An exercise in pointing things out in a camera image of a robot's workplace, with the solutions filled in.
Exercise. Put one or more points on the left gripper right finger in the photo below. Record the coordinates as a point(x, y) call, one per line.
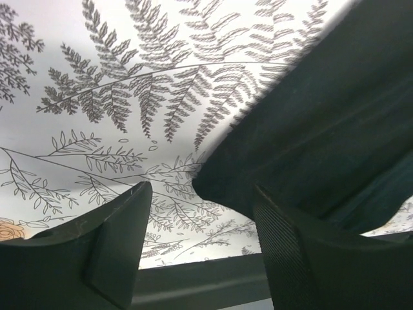
point(313, 265)

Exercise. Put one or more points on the black t shirt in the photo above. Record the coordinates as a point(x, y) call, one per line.
point(334, 137)

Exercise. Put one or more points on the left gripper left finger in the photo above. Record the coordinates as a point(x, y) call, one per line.
point(90, 262)

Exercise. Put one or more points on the floral table cloth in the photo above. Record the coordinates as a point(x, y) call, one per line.
point(97, 96)

